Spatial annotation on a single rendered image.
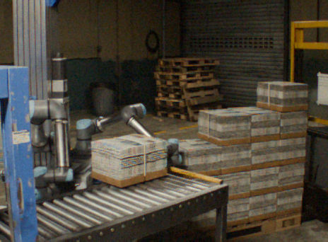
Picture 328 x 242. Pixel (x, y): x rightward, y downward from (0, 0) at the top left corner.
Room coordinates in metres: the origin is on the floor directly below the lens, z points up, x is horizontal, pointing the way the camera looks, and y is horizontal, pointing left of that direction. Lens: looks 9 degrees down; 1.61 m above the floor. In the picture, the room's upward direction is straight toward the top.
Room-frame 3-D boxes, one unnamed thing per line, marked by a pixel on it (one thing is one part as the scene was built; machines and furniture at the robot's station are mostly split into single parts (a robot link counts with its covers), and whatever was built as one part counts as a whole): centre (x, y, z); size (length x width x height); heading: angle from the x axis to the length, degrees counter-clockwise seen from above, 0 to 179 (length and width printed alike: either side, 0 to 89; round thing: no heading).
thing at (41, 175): (2.42, 0.67, 0.89); 0.11 x 0.08 x 0.11; 105
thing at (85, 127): (3.41, 0.59, 0.98); 0.13 x 0.12 x 0.14; 147
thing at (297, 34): (4.37, -1.33, 0.97); 0.09 x 0.09 x 1.75; 23
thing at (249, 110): (3.80, -0.77, 1.06); 0.37 x 0.28 x 0.01; 23
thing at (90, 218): (2.15, 0.42, 0.77); 0.47 x 0.05 x 0.05; 44
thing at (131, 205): (2.33, 0.24, 0.77); 0.47 x 0.05 x 0.05; 44
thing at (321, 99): (4.08, -1.47, 1.28); 0.57 x 0.01 x 0.65; 23
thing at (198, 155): (3.61, -0.39, 0.42); 1.17 x 0.39 x 0.83; 113
